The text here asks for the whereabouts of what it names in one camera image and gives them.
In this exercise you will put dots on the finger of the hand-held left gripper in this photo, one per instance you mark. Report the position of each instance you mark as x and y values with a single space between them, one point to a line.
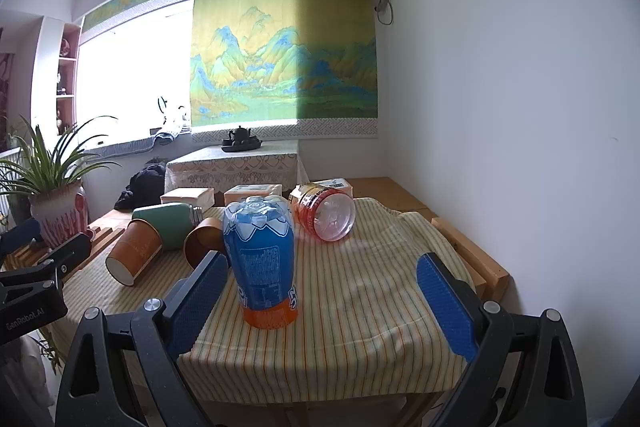
70 254
20 234

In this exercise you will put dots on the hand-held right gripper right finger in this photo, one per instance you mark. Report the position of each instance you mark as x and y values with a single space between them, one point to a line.
447 302

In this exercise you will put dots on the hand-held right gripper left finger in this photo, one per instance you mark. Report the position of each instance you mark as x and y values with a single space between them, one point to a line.
197 302

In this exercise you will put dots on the blue label orange drink bottle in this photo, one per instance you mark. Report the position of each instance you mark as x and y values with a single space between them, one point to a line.
260 257

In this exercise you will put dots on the brown paper cup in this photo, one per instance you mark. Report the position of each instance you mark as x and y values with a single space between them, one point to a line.
202 239

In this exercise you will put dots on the orange paper cup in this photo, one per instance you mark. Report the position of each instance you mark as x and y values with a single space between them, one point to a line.
134 252

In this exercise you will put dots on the potted spider plant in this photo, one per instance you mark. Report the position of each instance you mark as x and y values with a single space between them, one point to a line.
50 197

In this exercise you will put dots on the striped yellow tablecloth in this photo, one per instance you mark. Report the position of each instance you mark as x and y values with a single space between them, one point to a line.
350 307

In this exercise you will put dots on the black bag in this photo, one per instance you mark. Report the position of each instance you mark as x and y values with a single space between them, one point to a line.
142 187

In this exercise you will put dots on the pink white tissue pack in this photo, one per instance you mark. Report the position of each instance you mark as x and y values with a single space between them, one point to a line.
187 196

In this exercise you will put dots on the wooden table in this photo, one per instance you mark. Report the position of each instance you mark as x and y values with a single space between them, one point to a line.
400 194

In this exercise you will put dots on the orange white tissue pack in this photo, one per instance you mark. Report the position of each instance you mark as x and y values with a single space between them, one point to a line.
250 192

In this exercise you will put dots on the lace covered side table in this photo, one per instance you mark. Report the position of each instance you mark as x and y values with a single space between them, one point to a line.
235 167

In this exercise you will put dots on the blue white cloth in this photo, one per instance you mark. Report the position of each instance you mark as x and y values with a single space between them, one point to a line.
167 133

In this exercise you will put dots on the dark teapot set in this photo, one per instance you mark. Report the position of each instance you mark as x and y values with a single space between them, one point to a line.
241 139

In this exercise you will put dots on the green landscape curtain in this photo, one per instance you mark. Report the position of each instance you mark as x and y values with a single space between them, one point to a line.
290 47

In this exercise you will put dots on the white wall shelf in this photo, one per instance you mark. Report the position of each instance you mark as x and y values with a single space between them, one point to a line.
62 72

